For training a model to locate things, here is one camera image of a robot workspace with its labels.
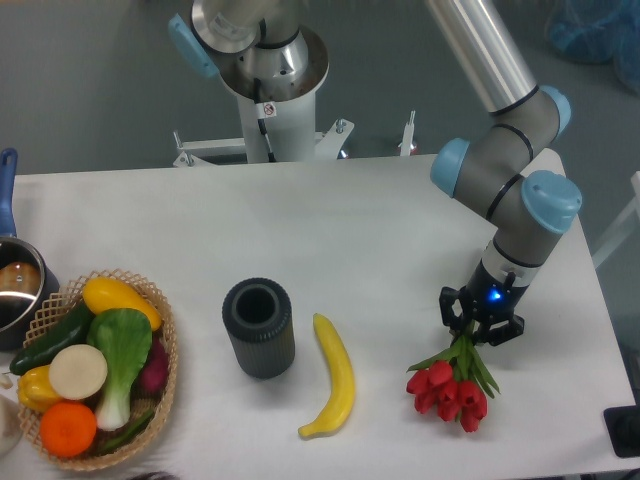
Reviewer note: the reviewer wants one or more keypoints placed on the woven wicker basket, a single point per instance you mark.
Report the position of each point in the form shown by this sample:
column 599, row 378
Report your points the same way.
column 53, row 310

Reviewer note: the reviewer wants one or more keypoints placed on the black device at edge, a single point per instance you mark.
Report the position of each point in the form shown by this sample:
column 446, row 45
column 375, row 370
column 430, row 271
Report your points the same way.
column 623, row 429

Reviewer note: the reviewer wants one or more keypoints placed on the red tulip bouquet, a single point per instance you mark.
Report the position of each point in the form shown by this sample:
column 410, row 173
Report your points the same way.
column 454, row 383

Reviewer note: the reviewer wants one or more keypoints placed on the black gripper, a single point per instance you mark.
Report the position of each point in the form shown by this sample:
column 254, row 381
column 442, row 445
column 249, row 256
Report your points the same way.
column 488, row 300

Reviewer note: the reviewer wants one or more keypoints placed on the blue handled saucepan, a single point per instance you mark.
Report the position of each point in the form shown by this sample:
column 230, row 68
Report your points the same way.
column 26, row 280

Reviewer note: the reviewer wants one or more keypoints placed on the yellow bell pepper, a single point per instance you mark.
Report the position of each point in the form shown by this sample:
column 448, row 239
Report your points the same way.
column 35, row 390

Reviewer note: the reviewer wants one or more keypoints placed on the green bok choy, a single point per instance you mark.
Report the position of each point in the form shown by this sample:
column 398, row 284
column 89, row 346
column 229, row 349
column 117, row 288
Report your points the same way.
column 124, row 338

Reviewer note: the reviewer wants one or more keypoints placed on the dark green cucumber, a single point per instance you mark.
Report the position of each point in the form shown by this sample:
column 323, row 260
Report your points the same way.
column 72, row 329

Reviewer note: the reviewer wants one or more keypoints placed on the yellow squash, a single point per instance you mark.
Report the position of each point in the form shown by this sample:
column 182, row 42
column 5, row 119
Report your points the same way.
column 101, row 294

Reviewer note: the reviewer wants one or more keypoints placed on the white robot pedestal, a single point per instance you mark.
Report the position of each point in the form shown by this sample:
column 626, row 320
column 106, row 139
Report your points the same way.
column 275, row 86

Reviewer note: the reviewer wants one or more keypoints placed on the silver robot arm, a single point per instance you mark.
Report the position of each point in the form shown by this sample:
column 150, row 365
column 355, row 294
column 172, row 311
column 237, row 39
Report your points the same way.
column 531, row 211

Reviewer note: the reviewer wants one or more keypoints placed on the garlic clove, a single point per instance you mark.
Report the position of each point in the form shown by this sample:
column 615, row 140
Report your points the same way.
column 5, row 381

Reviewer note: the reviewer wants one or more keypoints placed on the dark grey ribbed vase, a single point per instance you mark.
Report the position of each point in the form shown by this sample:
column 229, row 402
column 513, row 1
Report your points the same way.
column 257, row 314

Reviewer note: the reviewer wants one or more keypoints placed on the white round radish slice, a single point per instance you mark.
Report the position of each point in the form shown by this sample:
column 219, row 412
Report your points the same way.
column 78, row 372

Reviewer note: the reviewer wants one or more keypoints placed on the white round object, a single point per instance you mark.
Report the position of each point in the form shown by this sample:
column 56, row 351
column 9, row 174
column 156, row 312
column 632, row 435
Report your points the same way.
column 10, row 431

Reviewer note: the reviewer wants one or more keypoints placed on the green chilli pepper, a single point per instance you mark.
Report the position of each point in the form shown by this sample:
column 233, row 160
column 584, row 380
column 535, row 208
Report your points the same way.
column 130, row 432

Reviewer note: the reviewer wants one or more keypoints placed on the orange fruit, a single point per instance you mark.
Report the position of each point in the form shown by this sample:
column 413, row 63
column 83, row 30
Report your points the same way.
column 68, row 429

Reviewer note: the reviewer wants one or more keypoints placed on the purple sweet potato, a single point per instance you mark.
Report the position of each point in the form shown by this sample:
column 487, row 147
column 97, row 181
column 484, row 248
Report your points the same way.
column 153, row 377

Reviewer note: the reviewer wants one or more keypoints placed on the white frame at right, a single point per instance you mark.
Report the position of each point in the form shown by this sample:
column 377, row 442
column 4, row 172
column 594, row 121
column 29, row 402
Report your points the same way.
column 619, row 229

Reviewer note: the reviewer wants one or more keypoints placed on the blue mesh bag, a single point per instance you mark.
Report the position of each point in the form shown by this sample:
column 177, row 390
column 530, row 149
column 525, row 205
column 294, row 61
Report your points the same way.
column 598, row 32

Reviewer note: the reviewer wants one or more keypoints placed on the yellow banana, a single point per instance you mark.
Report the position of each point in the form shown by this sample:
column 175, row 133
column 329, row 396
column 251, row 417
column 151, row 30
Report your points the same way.
column 341, row 400

